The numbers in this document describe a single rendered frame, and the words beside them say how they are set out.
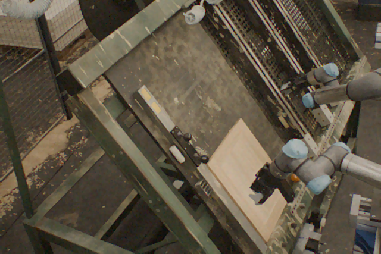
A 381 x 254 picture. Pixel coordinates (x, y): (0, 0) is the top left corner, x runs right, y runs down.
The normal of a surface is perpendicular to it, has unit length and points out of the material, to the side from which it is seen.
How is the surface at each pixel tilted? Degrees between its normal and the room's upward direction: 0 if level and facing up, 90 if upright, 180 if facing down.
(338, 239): 0
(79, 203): 0
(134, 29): 55
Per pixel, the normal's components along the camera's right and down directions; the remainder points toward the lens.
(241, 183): 0.66, -0.29
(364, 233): -0.10, -0.81
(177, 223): -0.47, 0.55
